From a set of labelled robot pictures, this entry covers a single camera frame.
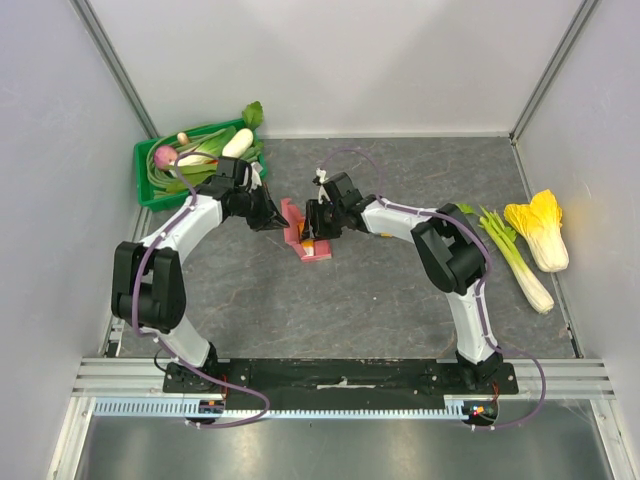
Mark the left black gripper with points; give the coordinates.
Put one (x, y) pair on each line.
(275, 220)

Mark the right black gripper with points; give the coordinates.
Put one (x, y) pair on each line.
(317, 225)

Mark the pink express box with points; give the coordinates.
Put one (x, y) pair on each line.
(294, 216)

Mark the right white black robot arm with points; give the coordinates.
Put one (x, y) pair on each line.
(453, 258)

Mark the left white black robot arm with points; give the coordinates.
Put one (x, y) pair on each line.
(148, 289)

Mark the orange item inside box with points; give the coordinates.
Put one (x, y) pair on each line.
(306, 244)

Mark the white radish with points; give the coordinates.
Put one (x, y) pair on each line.
(239, 144)

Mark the bok choy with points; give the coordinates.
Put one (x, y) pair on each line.
(204, 149)

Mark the green leafy vegetable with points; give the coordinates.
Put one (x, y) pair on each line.
(253, 117)

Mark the green long beans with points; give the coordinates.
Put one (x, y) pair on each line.
(193, 175)

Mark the purple turnip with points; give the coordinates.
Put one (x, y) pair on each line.
(164, 157)

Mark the green plastic crate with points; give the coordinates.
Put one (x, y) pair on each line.
(151, 184)

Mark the green celery stalk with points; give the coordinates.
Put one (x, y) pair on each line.
(504, 237)

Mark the yellow napa cabbage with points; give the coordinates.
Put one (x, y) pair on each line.
(539, 222)

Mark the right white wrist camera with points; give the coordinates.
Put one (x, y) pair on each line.
(319, 180)

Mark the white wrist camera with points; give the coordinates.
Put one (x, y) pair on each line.
(319, 180)
(256, 179)

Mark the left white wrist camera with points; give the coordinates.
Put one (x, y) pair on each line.
(256, 179)

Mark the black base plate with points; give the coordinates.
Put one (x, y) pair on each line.
(365, 383)

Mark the grey cable duct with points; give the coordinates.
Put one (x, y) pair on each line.
(204, 409)

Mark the aluminium rail frame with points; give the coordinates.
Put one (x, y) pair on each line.
(139, 377)

